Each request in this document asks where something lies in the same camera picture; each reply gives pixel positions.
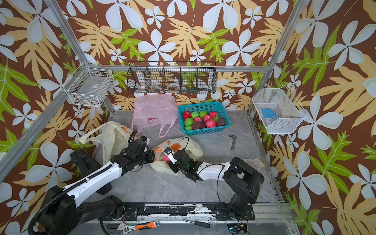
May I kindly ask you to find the pale yellow bag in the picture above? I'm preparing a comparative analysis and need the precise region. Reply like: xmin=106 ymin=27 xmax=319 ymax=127
xmin=150 ymin=136 xmax=203 ymax=175

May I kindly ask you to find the yellow plastic bag with fruit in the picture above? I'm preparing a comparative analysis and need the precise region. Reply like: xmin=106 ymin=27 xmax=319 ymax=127
xmin=78 ymin=121 xmax=133 ymax=165

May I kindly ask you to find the small green fruit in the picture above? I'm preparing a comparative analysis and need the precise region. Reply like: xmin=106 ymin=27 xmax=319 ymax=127
xmin=184 ymin=125 xmax=193 ymax=131

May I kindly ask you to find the pink plastic bag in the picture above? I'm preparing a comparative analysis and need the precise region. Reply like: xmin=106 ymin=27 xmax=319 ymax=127
xmin=131 ymin=94 xmax=178 ymax=138

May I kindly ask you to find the dark purple fruit toy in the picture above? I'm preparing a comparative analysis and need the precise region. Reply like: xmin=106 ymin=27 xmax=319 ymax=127
xmin=192 ymin=121 xmax=202 ymax=130

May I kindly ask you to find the green cabbage toy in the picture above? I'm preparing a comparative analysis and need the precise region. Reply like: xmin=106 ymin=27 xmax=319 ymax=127
xmin=184 ymin=117 xmax=194 ymax=126

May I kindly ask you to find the large pink fruit toy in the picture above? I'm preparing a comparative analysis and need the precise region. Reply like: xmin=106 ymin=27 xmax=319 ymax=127
xmin=205 ymin=118 xmax=216 ymax=128

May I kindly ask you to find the red apple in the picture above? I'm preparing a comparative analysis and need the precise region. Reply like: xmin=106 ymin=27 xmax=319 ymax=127
xmin=183 ymin=111 xmax=192 ymax=120

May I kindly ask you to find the green bumpy fruit toy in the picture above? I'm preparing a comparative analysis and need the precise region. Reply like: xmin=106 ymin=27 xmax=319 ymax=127
xmin=191 ymin=111 xmax=199 ymax=119

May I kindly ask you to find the green apple toy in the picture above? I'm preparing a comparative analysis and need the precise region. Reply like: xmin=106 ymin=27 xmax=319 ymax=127
xmin=199 ymin=111 xmax=208 ymax=118

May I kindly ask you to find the teal plastic basket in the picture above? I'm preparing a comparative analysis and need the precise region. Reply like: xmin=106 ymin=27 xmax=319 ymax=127
xmin=178 ymin=102 xmax=231 ymax=136

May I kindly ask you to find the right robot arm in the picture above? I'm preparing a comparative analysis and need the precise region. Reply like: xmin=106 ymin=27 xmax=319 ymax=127
xmin=164 ymin=147 xmax=264 ymax=220

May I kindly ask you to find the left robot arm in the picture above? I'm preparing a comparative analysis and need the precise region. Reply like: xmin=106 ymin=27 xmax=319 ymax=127
xmin=27 ymin=131 xmax=155 ymax=235

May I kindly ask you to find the grey allen key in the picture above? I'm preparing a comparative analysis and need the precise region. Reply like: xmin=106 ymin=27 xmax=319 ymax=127
xmin=229 ymin=135 xmax=237 ymax=151

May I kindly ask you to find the orange adjustable wrench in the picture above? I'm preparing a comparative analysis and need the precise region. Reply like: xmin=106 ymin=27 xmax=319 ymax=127
xmin=117 ymin=221 xmax=160 ymax=235

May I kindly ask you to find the blue object in basket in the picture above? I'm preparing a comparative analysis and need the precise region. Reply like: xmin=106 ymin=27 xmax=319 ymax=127
xmin=262 ymin=108 xmax=275 ymax=119

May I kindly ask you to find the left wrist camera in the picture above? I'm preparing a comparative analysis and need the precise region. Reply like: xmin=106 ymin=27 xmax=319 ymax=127
xmin=140 ymin=136 xmax=150 ymax=145

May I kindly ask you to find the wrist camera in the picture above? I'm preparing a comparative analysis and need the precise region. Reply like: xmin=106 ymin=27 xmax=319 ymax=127
xmin=164 ymin=147 xmax=177 ymax=164
xmin=140 ymin=136 xmax=150 ymax=145

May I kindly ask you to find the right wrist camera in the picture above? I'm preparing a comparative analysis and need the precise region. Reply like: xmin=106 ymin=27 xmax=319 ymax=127
xmin=164 ymin=147 xmax=177 ymax=164

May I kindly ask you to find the black wire basket rear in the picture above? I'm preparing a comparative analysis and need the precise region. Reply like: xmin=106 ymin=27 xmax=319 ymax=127
xmin=125 ymin=61 xmax=217 ymax=95

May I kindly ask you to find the white wire basket left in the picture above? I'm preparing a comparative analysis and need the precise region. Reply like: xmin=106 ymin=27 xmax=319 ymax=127
xmin=63 ymin=62 xmax=114 ymax=107

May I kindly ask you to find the white wire basket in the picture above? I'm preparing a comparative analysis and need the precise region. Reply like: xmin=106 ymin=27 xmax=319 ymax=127
xmin=63 ymin=62 xmax=114 ymax=107
xmin=252 ymin=85 xmax=308 ymax=135

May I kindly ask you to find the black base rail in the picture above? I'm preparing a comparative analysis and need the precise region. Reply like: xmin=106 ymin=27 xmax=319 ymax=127
xmin=105 ymin=202 xmax=256 ymax=221

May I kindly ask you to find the black handled screwdriver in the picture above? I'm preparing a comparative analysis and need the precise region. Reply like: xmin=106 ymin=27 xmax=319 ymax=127
xmin=183 ymin=219 xmax=211 ymax=229

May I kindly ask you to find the white wire basket right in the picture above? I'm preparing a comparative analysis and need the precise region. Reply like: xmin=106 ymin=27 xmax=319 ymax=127
xmin=252 ymin=85 xmax=308 ymax=135

